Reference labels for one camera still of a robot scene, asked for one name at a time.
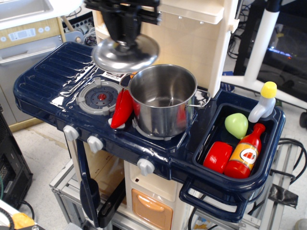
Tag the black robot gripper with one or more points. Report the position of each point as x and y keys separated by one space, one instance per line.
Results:
x=123 y=18

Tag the stainless steel pot lid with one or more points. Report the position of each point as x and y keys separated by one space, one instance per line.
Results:
x=118 y=57

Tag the cream toy kitchen tower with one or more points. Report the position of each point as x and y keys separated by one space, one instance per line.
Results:
x=195 y=34

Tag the grey toy stove burner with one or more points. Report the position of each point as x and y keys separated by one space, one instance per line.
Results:
x=99 y=97

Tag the red toy chili pepper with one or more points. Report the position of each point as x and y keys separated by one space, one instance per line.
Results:
x=123 y=109

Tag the toy dishwasher wooden cabinet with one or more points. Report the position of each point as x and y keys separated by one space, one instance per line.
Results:
x=29 y=30

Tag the grey stove knob left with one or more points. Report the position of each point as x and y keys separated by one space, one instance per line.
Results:
x=70 y=133

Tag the grey stove knob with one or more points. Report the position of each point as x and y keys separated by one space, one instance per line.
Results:
x=70 y=133
x=145 y=166
x=95 y=144

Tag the grey stove knob middle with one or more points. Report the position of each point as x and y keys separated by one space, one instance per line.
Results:
x=95 y=144

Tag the grey stove knob right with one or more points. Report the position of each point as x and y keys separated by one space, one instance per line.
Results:
x=145 y=166

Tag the green toy pear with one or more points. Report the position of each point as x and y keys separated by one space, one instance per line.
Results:
x=237 y=125

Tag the red toy cheese wheel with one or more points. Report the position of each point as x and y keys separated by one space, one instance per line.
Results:
x=218 y=156

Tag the navy toy kitchen countertop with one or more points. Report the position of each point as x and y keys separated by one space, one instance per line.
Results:
x=66 y=89

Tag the grey toy faucet yellow cap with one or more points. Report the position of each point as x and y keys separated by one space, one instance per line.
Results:
x=266 y=103

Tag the navy toy oven door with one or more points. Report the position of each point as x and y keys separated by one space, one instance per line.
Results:
x=90 y=196

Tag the red toy ketchup bottle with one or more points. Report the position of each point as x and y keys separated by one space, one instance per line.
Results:
x=245 y=154

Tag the black computer case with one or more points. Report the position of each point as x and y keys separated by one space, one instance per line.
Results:
x=15 y=175

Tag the orange toy drawer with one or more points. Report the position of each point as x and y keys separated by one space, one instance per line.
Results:
x=151 y=210

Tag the white stand frame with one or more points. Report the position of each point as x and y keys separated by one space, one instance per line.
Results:
x=273 y=47

